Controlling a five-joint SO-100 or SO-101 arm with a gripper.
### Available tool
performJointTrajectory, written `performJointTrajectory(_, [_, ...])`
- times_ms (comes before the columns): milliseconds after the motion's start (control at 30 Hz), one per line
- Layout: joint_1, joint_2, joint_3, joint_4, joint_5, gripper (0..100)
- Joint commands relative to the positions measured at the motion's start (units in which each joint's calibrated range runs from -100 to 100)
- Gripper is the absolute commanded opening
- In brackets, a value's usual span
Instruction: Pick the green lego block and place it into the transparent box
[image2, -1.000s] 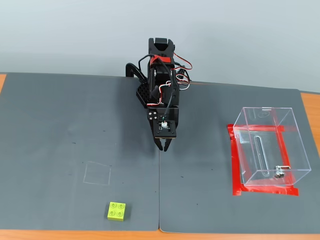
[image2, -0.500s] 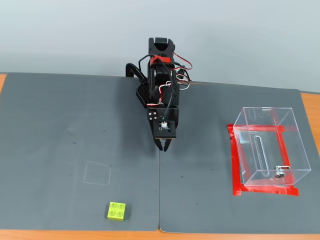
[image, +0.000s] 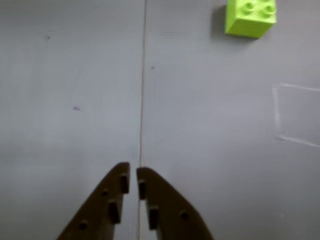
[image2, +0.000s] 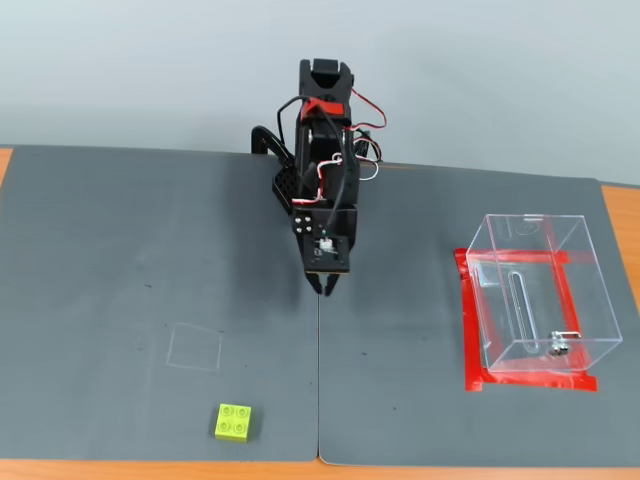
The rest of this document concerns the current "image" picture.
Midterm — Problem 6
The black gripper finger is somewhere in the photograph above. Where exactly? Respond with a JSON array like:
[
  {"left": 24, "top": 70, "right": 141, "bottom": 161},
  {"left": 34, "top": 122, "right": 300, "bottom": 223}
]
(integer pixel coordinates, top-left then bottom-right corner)
[
  {"left": 136, "top": 166, "right": 216, "bottom": 240},
  {"left": 56, "top": 161, "right": 131, "bottom": 240}
]

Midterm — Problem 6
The green lego block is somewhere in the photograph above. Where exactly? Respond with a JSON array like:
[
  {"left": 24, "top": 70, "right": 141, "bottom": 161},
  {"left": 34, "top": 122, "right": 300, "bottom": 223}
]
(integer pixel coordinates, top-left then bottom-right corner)
[{"left": 224, "top": 0, "right": 278, "bottom": 39}]

